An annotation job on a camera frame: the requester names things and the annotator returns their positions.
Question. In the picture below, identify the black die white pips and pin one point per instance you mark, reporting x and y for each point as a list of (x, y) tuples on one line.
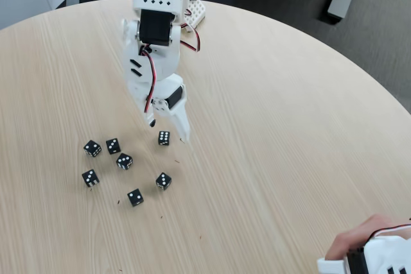
[(112, 146), (90, 178), (163, 181), (164, 138), (92, 148), (124, 160), (135, 197)]

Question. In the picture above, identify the person's hand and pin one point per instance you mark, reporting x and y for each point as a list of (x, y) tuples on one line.
[(353, 238)]

